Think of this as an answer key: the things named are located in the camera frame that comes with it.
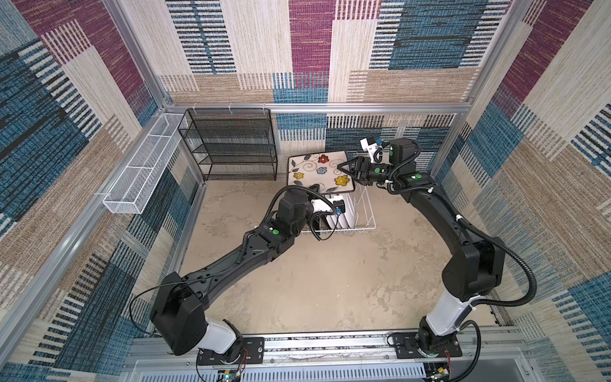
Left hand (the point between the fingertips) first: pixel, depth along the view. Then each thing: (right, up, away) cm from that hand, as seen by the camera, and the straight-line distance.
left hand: (313, 178), depth 74 cm
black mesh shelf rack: (-36, +18, +35) cm, 54 cm away
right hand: (+9, +2, +3) cm, 10 cm away
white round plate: (+14, -11, +18) cm, 25 cm away
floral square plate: (+2, +4, +7) cm, 8 cm away
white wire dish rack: (+4, -15, +18) cm, 24 cm away
